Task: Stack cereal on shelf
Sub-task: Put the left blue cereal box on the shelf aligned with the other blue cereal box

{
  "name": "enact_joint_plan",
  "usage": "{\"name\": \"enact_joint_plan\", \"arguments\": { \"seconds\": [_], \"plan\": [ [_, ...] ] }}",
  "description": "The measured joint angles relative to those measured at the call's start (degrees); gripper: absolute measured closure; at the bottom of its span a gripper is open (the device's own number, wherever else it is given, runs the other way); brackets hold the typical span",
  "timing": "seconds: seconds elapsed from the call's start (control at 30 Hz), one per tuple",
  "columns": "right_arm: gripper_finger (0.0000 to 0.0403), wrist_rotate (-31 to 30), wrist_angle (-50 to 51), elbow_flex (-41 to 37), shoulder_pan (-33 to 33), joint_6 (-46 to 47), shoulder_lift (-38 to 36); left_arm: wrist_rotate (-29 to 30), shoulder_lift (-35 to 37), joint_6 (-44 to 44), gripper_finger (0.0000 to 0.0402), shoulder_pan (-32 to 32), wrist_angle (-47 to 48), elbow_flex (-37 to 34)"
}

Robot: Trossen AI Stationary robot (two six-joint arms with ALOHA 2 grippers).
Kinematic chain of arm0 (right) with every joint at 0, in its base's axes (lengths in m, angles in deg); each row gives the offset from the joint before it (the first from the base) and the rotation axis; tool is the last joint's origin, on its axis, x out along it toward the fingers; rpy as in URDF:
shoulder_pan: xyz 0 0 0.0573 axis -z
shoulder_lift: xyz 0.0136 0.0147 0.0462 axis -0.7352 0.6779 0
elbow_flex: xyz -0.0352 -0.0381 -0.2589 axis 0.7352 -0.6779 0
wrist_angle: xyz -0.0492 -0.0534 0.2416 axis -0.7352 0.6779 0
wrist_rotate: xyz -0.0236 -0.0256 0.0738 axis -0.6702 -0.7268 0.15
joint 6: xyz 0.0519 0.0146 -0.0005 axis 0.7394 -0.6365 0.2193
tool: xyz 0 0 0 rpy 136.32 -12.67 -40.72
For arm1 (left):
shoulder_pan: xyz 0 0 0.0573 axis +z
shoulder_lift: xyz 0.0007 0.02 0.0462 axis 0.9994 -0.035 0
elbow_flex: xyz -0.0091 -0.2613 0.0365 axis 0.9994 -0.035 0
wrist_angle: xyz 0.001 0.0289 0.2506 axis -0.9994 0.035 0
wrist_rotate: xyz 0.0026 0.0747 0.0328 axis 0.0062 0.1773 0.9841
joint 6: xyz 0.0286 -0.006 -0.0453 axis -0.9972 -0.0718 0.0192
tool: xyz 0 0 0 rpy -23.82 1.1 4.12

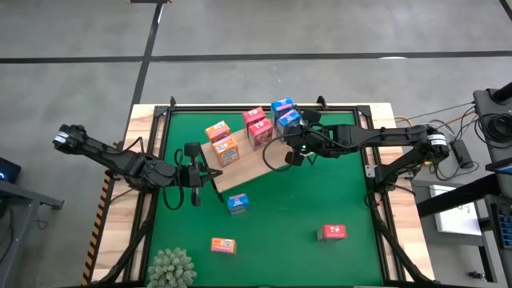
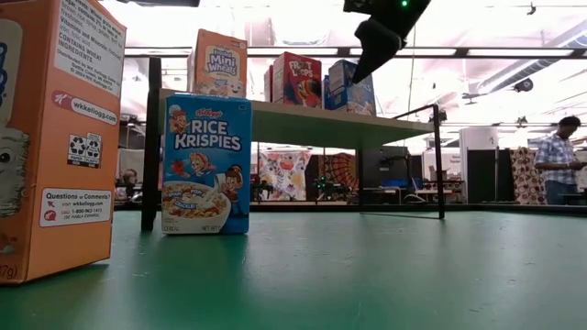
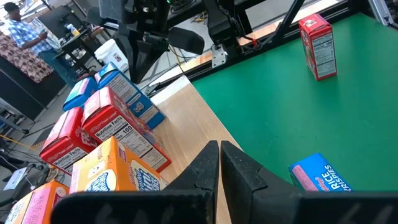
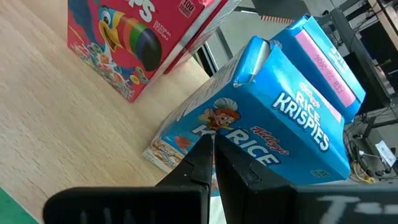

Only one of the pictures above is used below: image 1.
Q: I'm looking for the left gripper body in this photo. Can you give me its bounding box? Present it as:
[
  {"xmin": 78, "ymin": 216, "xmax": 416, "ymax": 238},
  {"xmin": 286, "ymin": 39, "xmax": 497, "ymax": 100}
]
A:
[{"xmin": 176, "ymin": 142, "xmax": 203, "ymax": 208}]

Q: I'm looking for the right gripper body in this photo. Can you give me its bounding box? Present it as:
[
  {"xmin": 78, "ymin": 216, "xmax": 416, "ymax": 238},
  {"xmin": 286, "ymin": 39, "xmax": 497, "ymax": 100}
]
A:
[{"xmin": 284, "ymin": 108, "xmax": 322, "ymax": 167}]

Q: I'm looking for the blue Rice Krispies cereal box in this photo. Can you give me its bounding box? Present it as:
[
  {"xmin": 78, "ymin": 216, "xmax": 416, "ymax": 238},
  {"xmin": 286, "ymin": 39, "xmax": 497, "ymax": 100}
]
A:
[
  {"xmin": 270, "ymin": 97, "xmax": 296, "ymax": 117},
  {"xmin": 275, "ymin": 110, "xmax": 304, "ymax": 139},
  {"xmin": 226, "ymin": 193, "xmax": 250, "ymax": 216}
]

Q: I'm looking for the orange Mini Wheats cereal box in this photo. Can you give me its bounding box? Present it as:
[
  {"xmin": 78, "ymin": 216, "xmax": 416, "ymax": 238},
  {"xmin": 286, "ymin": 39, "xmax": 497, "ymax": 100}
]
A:
[
  {"xmin": 210, "ymin": 134, "xmax": 241, "ymax": 168},
  {"xmin": 210, "ymin": 237, "xmax": 238, "ymax": 256},
  {"xmin": 204, "ymin": 120, "xmax": 232, "ymax": 144}
]

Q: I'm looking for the red Froot Loops cereal box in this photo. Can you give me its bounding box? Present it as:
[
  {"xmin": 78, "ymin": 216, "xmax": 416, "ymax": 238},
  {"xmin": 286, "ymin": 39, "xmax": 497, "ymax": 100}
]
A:
[
  {"xmin": 242, "ymin": 106, "xmax": 267, "ymax": 129},
  {"xmin": 247, "ymin": 118, "xmax": 274, "ymax": 152},
  {"xmin": 317, "ymin": 224, "xmax": 348, "ymax": 242}
]

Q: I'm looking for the wooden shelf with black legs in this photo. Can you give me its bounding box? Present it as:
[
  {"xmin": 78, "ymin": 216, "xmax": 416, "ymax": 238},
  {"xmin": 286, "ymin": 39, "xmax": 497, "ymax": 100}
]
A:
[{"xmin": 198, "ymin": 126, "xmax": 321, "ymax": 204}]

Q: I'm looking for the pale green artificial plant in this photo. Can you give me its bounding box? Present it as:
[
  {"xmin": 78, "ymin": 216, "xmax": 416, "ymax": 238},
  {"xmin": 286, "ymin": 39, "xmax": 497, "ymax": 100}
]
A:
[{"xmin": 146, "ymin": 246, "xmax": 198, "ymax": 288}]

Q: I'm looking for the green table mat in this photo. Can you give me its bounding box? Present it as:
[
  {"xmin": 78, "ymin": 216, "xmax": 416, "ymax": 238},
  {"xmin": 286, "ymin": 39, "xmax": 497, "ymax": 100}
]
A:
[{"xmin": 146, "ymin": 111, "xmax": 384, "ymax": 287}]

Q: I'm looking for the yellow black hazard tape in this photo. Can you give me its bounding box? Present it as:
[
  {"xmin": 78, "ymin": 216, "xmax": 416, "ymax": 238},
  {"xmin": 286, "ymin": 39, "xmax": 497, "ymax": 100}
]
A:
[{"xmin": 82, "ymin": 175, "xmax": 112, "ymax": 286}]

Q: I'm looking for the black beam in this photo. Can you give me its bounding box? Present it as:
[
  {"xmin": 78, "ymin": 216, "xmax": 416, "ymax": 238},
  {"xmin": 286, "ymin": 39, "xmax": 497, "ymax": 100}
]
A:
[{"xmin": 415, "ymin": 172, "xmax": 501, "ymax": 219}]

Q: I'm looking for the black power adapter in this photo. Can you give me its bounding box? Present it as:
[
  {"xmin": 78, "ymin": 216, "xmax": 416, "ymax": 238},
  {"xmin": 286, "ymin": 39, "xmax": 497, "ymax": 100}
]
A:
[{"xmin": 450, "ymin": 138, "xmax": 476, "ymax": 169}]

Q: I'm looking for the grey metal side table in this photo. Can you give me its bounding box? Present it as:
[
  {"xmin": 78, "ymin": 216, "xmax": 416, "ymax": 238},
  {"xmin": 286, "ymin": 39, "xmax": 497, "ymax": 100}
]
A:
[{"xmin": 0, "ymin": 179, "xmax": 65, "ymax": 288}]

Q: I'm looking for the white board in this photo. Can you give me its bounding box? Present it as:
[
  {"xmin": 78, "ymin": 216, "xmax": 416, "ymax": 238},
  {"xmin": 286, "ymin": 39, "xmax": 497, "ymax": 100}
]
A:
[{"xmin": 430, "ymin": 184, "xmax": 483, "ymax": 237}]

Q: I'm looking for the black device with blue light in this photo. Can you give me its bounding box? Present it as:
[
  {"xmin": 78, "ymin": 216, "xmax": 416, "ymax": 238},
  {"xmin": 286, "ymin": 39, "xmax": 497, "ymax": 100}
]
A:
[{"xmin": 0, "ymin": 156, "xmax": 22, "ymax": 185}]

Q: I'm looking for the grey equipment cart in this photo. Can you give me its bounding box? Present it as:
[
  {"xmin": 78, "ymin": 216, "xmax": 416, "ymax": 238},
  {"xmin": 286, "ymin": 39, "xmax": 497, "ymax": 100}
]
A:
[{"xmin": 473, "ymin": 82, "xmax": 512, "ymax": 177}]

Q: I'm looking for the dark keyboard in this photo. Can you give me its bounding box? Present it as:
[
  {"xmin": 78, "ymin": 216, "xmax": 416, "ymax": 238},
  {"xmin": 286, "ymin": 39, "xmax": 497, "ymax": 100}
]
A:
[{"xmin": 490, "ymin": 202, "xmax": 512, "ymax": 251}]

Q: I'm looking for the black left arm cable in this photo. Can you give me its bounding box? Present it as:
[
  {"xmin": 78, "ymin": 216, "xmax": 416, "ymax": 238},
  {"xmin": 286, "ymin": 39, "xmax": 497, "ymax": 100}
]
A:
[{"xmin": 162, "ymin": 147, "xmax": 187, "ymax": 212}]

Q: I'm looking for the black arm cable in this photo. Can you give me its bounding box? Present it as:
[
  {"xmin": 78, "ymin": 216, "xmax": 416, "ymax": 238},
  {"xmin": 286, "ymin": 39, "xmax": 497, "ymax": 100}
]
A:
[
  {"xmin": 262, "ymin": 131, "xmax": 306, "ymax": 174},
  {"xmin": 162, "ymin": 147, "xmax": 187, "ymax": 212}
]

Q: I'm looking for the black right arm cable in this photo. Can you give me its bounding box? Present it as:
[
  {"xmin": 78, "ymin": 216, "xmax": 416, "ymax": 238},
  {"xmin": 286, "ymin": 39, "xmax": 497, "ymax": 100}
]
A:
[{"xmin": 262, "ymin": 131, "xmax": 306, "ymax": 174}]

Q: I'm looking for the black metal table frame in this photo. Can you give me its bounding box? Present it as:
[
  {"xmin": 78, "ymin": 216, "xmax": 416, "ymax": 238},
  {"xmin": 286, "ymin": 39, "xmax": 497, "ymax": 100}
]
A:
[{"xmin": 90, "ymin": 95, "xmax": 435, "ymax": 288}]

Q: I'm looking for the yellow cable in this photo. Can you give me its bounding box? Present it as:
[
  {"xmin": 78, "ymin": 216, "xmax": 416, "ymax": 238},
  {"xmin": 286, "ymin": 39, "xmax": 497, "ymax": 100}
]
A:
[{"xmin": 394, "ymin": 114, "xmax": 431, "ymax": 126}]

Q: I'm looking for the coiled black cable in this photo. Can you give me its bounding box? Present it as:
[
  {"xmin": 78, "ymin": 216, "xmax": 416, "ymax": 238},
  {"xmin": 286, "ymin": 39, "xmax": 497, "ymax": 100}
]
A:
[{"xmin": 475, "ymin": 113, "xmax": 512, "ymax": 150}]

